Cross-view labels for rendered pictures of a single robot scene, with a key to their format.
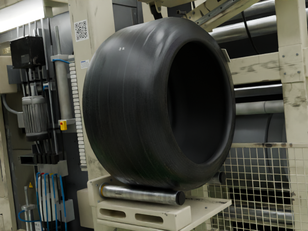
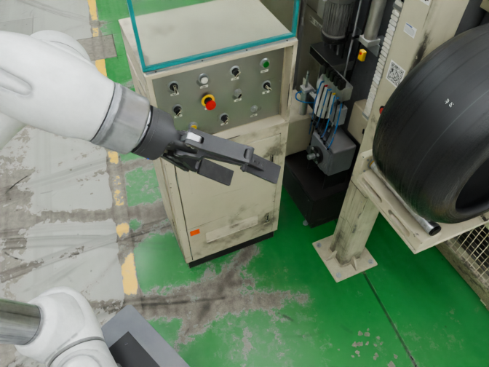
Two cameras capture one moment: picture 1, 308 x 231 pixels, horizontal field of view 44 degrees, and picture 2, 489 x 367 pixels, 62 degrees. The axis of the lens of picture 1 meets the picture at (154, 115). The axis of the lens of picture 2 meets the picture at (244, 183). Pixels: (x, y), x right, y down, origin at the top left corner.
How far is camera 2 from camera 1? 0.84 m
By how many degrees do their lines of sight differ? 52
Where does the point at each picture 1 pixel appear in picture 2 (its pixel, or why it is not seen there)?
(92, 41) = (431, 13)
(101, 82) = (406, 125)
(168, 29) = not seen: outside the picture
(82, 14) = not seen: outside the picture
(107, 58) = (426, 101)
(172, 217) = (418, 242)
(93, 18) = not seen: outside the picture
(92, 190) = (362, 164)
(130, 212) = (386, 204)
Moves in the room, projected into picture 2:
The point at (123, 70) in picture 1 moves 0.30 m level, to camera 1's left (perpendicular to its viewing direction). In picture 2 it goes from (434, 137) to (323, 103)
